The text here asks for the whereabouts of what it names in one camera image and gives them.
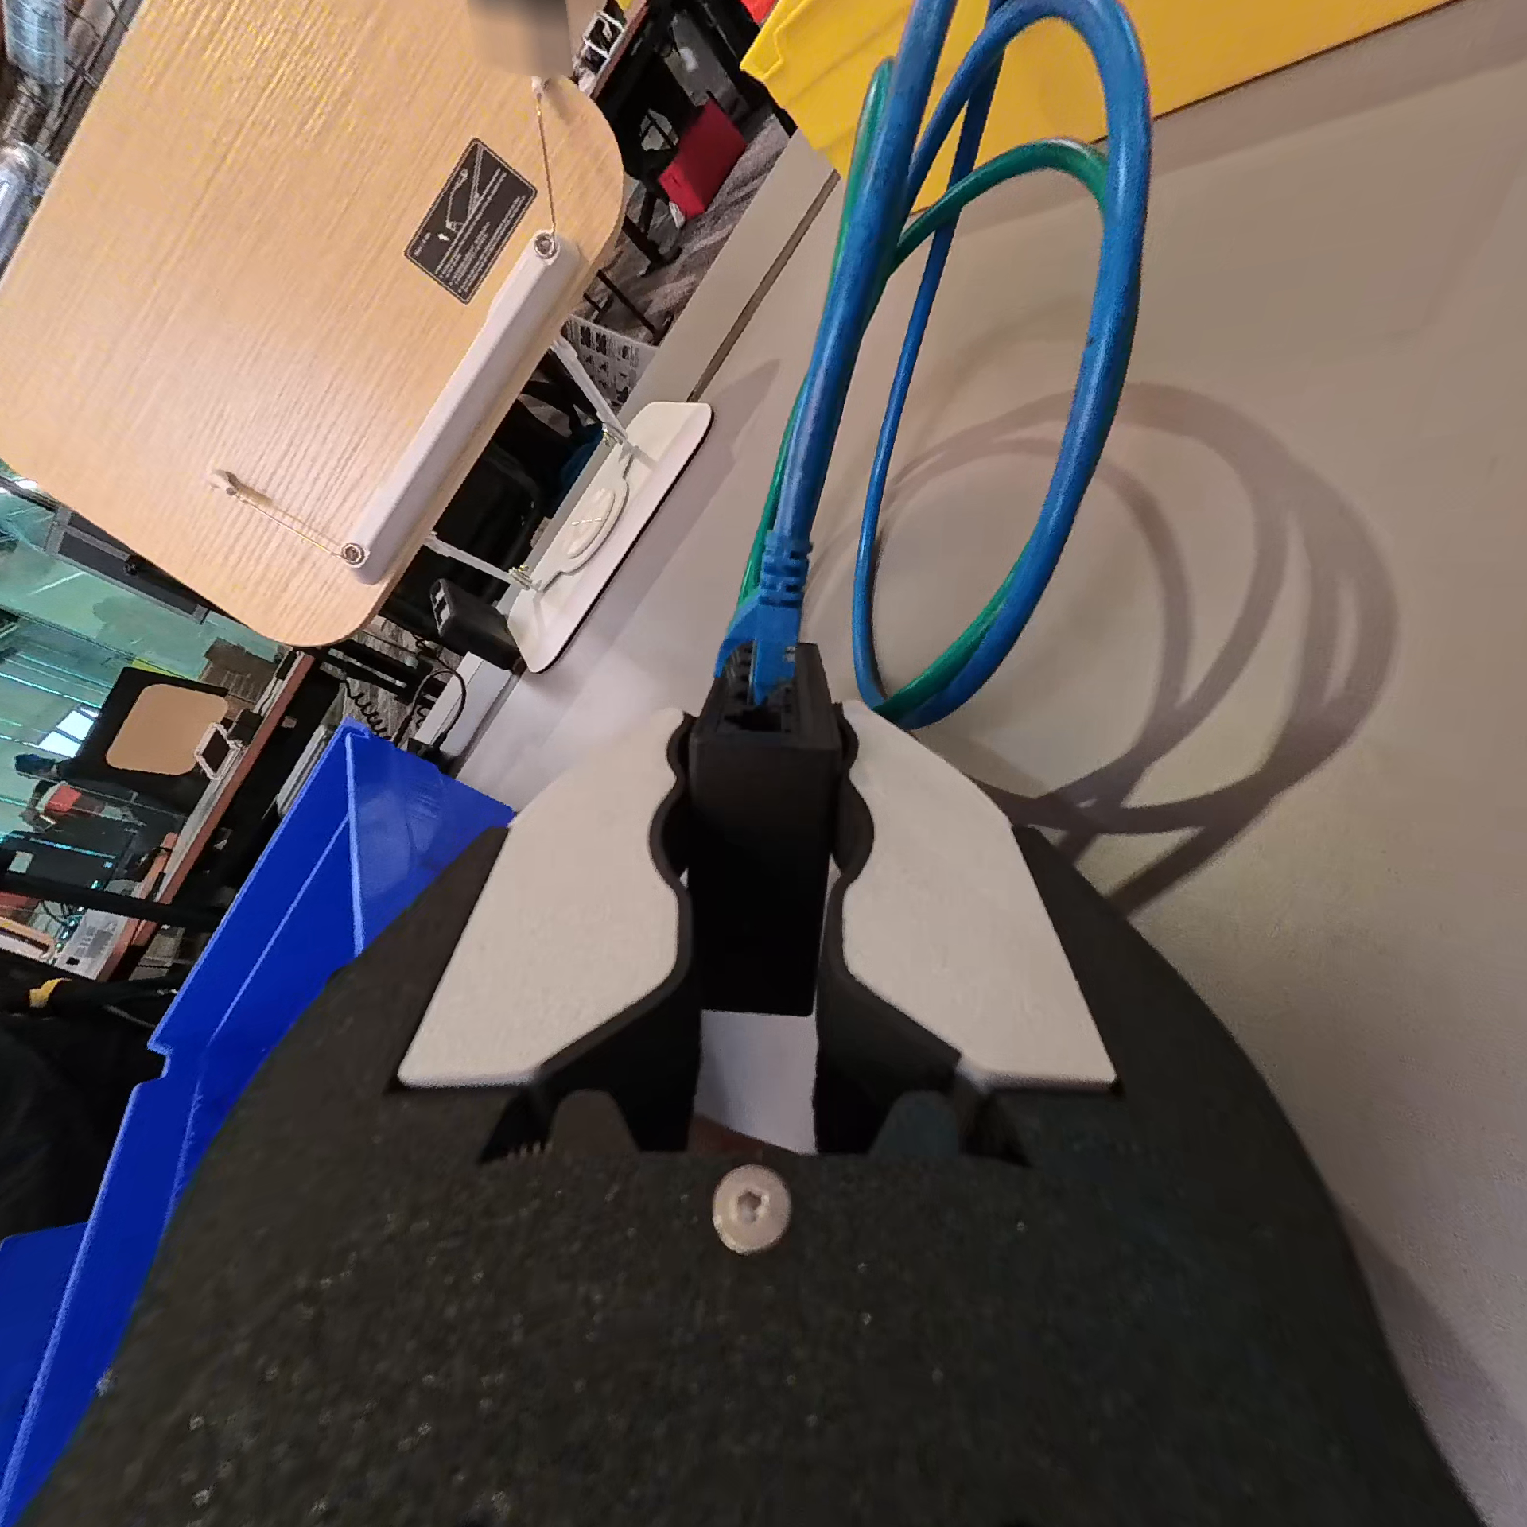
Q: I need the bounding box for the red box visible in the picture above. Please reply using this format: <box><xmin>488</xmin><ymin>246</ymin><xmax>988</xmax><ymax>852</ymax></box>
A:
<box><xmin>657</xmin><ymin>103</ymin><xmax>746</xmax><ymax>223</ymax></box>

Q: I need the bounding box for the white wire basket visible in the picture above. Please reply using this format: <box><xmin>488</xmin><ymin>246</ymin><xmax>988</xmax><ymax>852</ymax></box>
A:
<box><xmin>559</xmin><ymin>317</ymin><xmax>650</xmax><ymax>414</ymax></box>

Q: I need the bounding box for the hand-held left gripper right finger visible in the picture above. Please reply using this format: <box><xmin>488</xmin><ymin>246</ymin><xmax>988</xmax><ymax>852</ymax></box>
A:
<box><xmin>814</xmin><ymin>703</ymin><xmax>1119</xmax><ymax>1155</ymax></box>

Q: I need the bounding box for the blue ethernet cable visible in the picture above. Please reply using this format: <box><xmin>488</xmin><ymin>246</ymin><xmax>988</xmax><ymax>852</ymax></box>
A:
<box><xmin>715</xmin><ymin>0</ymin><xmax>1152</xmax><ymax>719</ymax></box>

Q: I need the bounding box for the blue storage bin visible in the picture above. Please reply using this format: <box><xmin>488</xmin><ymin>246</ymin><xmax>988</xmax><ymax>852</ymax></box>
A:
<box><xmin>0</xmin><ymin>719</ymin><xmax>515</xmax><ymax>1527</ymax></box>

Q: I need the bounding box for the yellow storage bin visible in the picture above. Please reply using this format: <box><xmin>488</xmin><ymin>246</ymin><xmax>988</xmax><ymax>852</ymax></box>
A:
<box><xmin>741</xmin><ymin>0</ymin><xmax>1457</xmax><ymax>181</ymax></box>

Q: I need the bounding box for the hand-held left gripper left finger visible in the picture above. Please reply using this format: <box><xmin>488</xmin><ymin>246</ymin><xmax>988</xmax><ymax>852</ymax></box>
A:
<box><xmin>396</xmin><ymin>706</ymin><xmax>699</xmax><ymax>1155</ymax></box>

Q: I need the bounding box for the green ethernet cable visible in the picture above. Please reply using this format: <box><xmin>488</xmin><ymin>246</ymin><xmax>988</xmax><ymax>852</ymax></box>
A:
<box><xmin>745</xmin><ymin>61</ymin><xmax>1110</xmax><ymax>730</ymax></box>

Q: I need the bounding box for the wooden stand with white base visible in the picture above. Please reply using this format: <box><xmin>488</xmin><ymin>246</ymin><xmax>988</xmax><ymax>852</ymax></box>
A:
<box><xmin>0</xmin><ymin>0</ymin><xmax>714</xmax><ymax>675</ymax></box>

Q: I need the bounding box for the black ethernet switch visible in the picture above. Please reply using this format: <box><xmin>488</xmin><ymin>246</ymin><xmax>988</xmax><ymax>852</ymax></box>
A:
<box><xmin>688</xmin><ymin>643</ymin><xmax>835</xmax><ymax>1017</ymax></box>

